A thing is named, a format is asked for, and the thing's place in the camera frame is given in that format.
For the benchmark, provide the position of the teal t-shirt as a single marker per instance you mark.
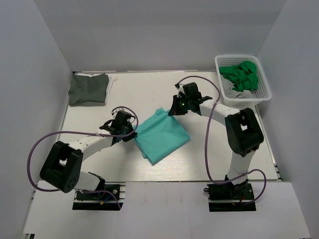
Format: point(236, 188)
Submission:
point(159, 136)

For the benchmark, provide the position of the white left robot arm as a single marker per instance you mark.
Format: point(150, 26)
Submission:
point(62, 168)

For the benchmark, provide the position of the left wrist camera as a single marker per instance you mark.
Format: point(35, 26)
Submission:
point(121, 119)

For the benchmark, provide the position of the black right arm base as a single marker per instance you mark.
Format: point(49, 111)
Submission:
point(222, 199)

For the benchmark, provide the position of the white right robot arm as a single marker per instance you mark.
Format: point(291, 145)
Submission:
point(244, 134)

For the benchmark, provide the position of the crumpled green t-shirt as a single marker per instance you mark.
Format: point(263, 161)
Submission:
point(242, 76)

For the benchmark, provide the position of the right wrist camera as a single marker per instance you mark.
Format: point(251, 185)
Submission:
point(189, 91)

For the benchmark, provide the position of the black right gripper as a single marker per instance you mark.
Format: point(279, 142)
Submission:
point(176, 108)

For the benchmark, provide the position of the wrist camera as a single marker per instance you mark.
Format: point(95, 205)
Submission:
point(121, 119)
point(189, 91)

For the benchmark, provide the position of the crumpled grey t-shirt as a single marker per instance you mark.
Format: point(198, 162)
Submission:
point(233, 94)

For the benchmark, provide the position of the folded dark olive t-shirt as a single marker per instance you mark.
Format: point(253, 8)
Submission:
point(86, 89)

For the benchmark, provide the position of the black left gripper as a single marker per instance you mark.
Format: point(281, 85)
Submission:
point(127, 134)

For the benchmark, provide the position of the white plastic basket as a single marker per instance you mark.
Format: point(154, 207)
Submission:
point(263, 92)

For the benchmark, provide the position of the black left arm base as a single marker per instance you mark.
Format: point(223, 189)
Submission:
point(100, 201)

